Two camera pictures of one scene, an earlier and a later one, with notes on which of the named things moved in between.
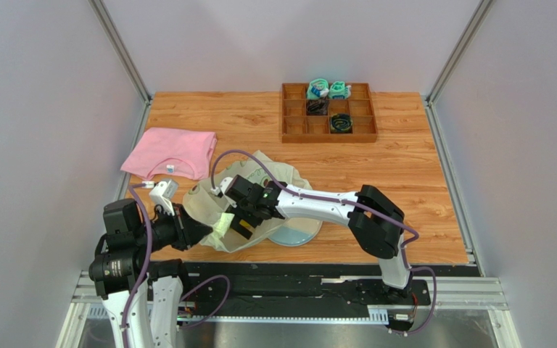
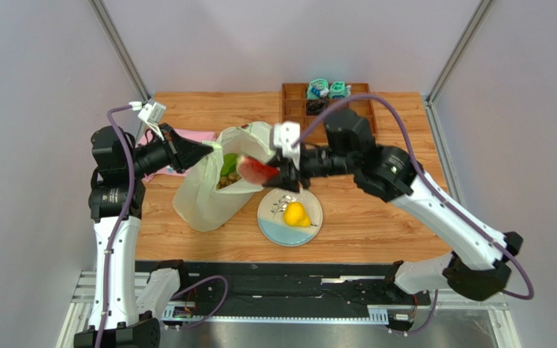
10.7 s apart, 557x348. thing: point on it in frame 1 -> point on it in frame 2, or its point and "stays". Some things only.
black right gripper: [248, 214] -> [289, 170]
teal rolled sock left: [318, 89] stays
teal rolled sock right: [338, 90] stays
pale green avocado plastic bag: [210, 212] -> [196, 198]
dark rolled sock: [318, 106] stays
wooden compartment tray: [297, 127] stays
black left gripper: [186, 230] -> [180, 152]
